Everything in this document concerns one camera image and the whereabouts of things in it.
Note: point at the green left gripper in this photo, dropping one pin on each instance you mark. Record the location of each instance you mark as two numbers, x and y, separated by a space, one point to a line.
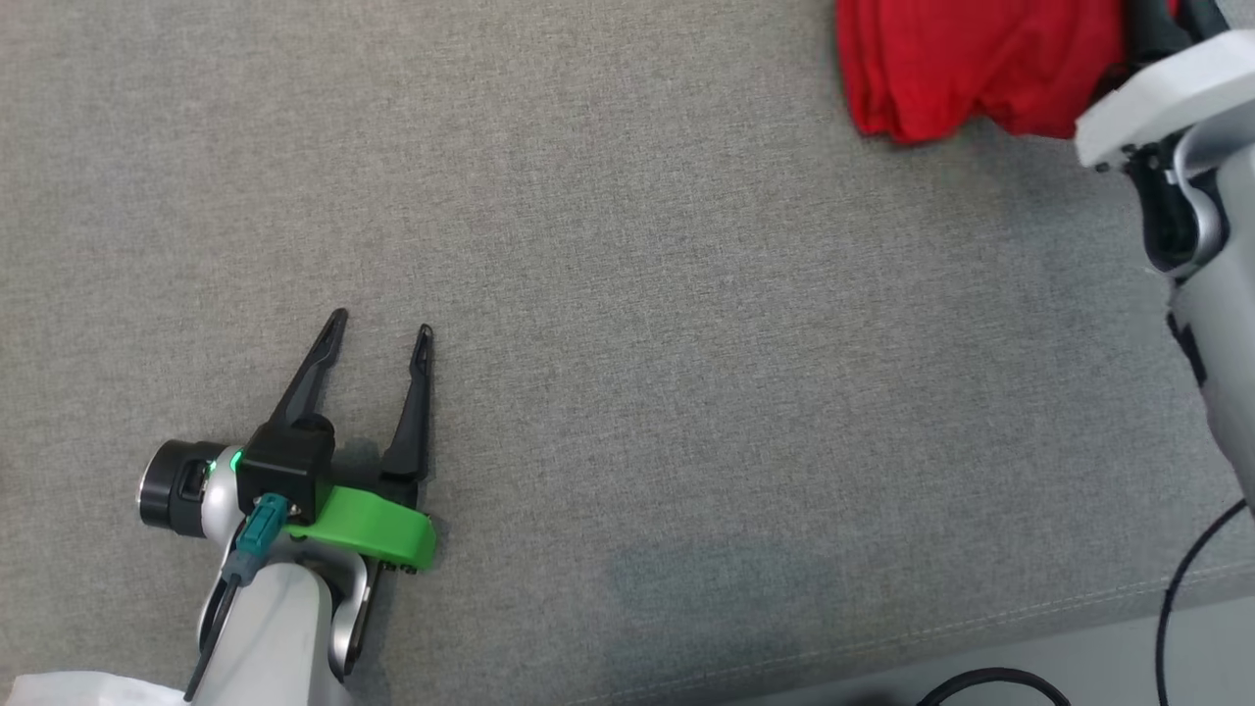
373 525

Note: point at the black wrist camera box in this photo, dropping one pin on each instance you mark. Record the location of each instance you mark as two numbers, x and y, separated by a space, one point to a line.
1157 29
284 471

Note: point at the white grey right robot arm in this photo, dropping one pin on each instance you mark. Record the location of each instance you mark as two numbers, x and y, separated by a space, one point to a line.
1226 343

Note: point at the grey fabric sofa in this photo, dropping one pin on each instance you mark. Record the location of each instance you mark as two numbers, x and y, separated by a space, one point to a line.
627 343

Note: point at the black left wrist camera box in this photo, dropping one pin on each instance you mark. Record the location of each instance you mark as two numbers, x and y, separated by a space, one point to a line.
284 471

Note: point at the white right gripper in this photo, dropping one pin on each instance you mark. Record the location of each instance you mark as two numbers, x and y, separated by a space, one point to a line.
1177 93

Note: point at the red Bulls 23 shorts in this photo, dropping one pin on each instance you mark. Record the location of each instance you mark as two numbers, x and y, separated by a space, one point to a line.
980 59

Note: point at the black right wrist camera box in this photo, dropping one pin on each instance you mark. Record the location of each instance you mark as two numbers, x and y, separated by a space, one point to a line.
1157 29

